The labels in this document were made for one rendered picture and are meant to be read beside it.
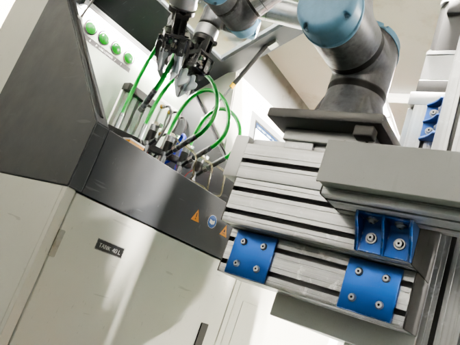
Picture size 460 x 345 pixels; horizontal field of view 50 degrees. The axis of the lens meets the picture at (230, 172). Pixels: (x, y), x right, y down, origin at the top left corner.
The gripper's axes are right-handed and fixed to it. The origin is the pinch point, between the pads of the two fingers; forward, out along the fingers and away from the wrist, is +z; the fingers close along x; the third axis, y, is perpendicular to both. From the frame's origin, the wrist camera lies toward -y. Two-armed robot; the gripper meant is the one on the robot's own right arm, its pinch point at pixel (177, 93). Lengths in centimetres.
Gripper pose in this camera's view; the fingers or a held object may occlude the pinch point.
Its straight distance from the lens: 158.9
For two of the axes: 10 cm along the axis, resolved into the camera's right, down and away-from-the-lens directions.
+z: -3.3, 9.1, -2.5
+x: 5.7, 4.1, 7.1
